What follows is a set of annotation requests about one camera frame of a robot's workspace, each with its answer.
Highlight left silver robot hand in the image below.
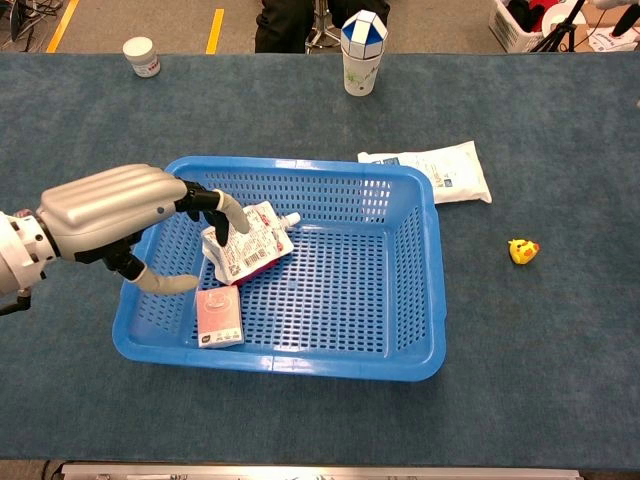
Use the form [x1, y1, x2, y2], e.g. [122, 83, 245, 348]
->
[35, 163, 251, 296]

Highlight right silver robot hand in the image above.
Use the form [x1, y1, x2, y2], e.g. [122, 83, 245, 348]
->
[585, 0, 640, 38]

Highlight white spouted drink pouch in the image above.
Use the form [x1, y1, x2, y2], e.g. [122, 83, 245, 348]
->
[200, 200, 302, 287]

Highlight yellow chick toy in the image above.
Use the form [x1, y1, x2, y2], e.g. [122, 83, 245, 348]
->
[507, 238, 541, 266]

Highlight cardboard box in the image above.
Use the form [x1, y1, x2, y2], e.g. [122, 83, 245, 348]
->
[574, 3, 640, 51]

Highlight black tripod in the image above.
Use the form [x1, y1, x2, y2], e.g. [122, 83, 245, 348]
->
[529, 0, 587, 54]

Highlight white plastic laundry basket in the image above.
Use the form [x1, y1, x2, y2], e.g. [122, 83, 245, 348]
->
[488, 0, 551, 54]

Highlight white jar with red label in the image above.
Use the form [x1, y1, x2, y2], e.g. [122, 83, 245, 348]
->
[122, 36, 162, 79]

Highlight small pink white carton box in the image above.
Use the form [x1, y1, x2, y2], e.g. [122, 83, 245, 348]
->
[194, 285, 245, 349]

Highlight blue-green table cloth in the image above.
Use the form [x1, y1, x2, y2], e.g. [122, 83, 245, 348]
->
[0, 51, 640, 472]

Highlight white wet wipes pack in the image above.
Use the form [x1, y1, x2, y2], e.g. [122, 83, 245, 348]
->
[357, 140, 493, 205]

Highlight blue plastic perforated basket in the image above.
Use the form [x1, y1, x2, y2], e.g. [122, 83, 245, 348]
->
[111, 155, 448, 383]

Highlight person in black trousers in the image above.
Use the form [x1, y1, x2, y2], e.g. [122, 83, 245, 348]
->
[254, 0, 393, 54]

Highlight blue white snake cube puzzle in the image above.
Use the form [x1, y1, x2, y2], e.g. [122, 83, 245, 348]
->
[340, 9, 390, 60]

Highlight white paper cup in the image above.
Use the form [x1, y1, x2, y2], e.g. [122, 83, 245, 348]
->
[341, 47, 383, 97]

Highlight chrome stool base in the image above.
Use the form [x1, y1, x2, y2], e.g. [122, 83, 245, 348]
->
[304, 0, 346, 51]

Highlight black floor cables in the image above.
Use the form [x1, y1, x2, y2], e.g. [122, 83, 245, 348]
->
[0, 0, 66, 44]

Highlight aluminium profile rail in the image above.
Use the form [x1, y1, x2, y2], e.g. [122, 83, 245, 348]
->
[59, 462, 584, 480]

